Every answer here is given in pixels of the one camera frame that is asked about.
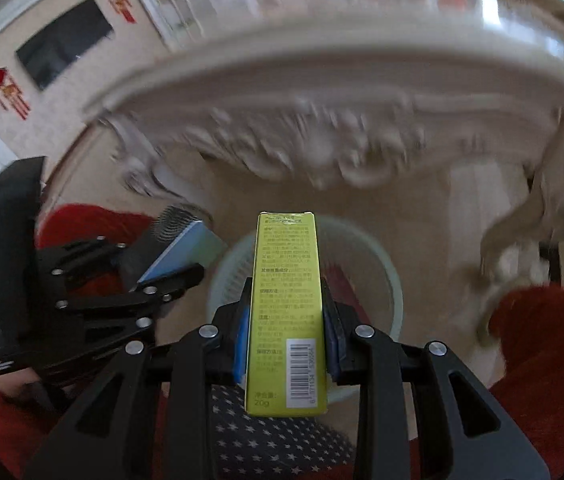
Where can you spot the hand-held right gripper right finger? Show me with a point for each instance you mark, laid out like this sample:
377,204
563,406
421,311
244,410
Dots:
334,345

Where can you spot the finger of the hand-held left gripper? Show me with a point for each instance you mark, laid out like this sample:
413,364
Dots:
87,255
172,280

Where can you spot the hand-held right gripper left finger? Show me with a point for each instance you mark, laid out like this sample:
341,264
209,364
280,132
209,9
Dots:
239,345

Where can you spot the blue and grey small box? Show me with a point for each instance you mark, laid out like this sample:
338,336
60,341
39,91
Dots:
177,245

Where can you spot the yellow-green carton box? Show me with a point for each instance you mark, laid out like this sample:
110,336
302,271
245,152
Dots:
284,310

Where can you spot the pale green mesh waste basket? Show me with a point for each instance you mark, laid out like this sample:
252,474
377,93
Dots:
377,290

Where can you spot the navy star-patterned cloth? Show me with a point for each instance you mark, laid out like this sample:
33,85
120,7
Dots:
272,445

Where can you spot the ornate white coffee table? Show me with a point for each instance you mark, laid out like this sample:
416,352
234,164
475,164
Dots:
312,85

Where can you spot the white side stand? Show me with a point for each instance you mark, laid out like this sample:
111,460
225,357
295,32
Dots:
179,15

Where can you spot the red knot wall ornament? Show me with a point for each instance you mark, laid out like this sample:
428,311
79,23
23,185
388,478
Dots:
9,92
121,2

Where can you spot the black wall television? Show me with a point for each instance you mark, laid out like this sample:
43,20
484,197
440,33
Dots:
64,42

